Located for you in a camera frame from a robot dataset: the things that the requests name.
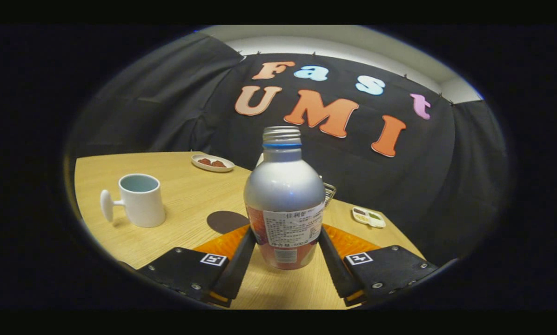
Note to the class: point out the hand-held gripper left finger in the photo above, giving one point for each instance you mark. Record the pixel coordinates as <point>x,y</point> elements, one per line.
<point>238,270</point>

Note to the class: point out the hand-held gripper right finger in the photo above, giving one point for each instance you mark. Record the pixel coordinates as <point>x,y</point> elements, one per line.
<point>335,270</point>

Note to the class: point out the dark brown round coaster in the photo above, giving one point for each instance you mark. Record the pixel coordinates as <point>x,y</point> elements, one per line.
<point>224,221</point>

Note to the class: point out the silver bottle with red label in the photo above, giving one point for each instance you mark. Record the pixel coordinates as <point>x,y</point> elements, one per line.
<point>283,190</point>

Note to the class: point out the white cup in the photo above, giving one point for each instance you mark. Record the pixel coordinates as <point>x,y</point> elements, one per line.
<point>143,207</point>

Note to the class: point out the white divided sauce dish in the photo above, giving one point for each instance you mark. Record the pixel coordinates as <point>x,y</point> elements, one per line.
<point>369,217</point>

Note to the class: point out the wooden table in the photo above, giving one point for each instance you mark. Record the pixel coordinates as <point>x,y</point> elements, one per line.
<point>190,195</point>

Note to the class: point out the white plate with red food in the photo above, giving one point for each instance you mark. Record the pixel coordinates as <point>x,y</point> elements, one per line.
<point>212,163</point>

